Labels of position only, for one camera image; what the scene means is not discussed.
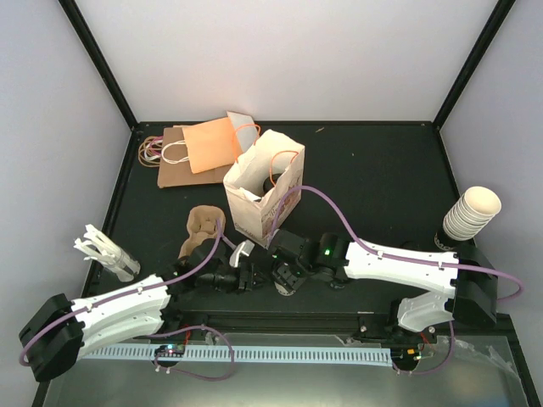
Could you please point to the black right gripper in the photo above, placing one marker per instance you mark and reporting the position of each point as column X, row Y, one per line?
column 290, row 282

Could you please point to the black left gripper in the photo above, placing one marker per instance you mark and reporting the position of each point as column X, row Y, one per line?
column 245, row 278

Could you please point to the brown pulp cup carrier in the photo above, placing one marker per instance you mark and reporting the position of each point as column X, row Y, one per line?
column 202, row 225

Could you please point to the printed white paper bag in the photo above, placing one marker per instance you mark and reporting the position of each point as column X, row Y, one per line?
column 259, row 185

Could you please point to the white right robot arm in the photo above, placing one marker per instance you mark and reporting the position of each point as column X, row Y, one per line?
column 451, row 290

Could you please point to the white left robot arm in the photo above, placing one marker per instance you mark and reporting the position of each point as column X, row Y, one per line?
column 64, row 331

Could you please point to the orange kraft paper bag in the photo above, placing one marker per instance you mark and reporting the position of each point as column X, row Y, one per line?
column 217, row 143

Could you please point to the stack of paper cups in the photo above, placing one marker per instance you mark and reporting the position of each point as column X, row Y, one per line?
column 471, row 213

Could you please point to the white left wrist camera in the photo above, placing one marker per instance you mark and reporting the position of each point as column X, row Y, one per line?
column 244, row 249

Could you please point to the white slotted cable rail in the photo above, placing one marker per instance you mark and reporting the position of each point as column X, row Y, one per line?
column 244, row 354

